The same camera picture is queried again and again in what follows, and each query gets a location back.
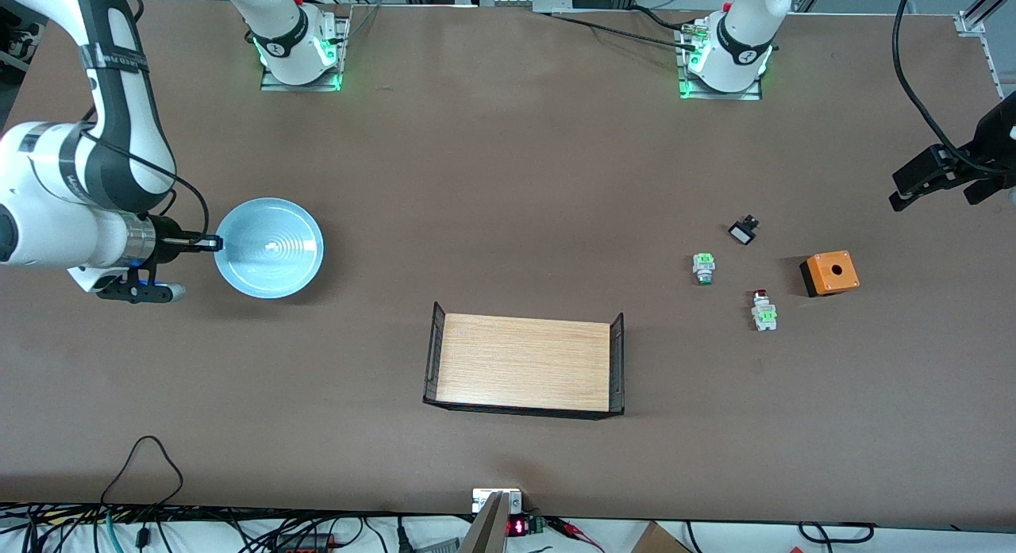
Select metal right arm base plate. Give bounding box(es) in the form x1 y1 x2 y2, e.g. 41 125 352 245
260 17 350 92

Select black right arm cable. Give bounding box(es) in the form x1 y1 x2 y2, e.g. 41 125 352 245
79 129 211 240

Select black cable to arm base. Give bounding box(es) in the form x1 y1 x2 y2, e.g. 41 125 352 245
536 12 703 52

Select black looped cable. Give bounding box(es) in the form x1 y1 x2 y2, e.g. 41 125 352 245
100 435 185 508

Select light blue round plate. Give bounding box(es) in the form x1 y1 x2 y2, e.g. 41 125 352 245
214 198 325 301

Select red clip leads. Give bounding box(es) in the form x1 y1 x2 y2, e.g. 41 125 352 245
548 517 604 553

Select brown cardboard piece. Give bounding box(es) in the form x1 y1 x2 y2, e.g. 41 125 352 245
631 521 691 553

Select black flat cable loop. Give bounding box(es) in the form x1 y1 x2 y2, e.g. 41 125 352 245
798 521 876 546

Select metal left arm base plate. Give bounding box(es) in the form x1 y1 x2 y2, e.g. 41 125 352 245
675 21 764 102

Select aluminium camera mount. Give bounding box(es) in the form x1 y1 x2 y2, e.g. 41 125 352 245
471 488 525 553

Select red push button switch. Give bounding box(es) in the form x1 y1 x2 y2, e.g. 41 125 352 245
750 288 779 332

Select wooden shelf with wire sides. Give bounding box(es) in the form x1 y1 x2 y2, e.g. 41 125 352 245
422 301 626 421

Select orange button enclosure box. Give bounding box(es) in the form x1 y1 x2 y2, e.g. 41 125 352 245
799 251 861 298

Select orange red device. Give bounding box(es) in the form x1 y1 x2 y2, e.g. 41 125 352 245
270 533 334 553

